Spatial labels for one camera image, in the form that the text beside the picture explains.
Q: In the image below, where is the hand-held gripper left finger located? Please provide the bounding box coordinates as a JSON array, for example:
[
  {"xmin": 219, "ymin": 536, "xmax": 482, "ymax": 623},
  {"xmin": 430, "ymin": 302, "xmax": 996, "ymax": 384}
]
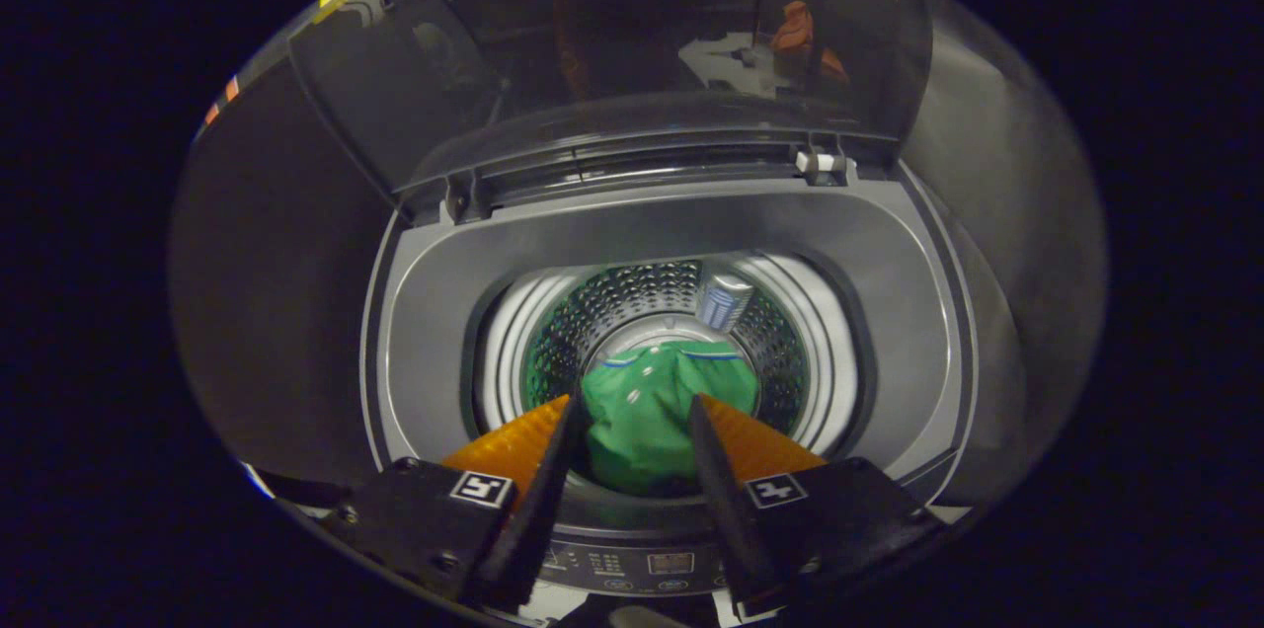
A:
[{"xmin": 321, "ymin": 394, "xmax": 584, "ymax": 614}]

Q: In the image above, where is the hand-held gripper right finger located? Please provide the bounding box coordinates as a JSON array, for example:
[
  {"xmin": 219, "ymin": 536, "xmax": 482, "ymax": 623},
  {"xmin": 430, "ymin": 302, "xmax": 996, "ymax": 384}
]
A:
[{"xmin": 688, "ymin": 394, "xmax": 954, "ymax": 619}]

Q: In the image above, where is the green polo shirt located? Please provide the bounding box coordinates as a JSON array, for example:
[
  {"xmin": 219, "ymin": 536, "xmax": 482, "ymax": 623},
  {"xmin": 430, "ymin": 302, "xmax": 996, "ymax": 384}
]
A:
[{"xmin": 580, "ymin": 342, "xmax": 759, "ymax": 499}]

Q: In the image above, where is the dark washing machine lid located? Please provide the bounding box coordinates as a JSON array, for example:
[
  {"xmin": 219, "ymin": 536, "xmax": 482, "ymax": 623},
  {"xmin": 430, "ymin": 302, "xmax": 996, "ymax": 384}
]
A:
[{"xmin": 286, "ymin": 0, "xmax": 934, "ymax": 224}]

